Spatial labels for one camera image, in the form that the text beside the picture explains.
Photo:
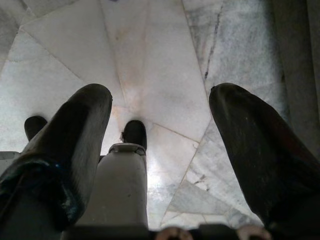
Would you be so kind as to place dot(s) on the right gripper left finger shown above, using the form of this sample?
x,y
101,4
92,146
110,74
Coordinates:
x,y
62,150

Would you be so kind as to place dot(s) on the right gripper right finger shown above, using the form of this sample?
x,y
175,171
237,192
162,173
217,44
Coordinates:
x,y
262,155

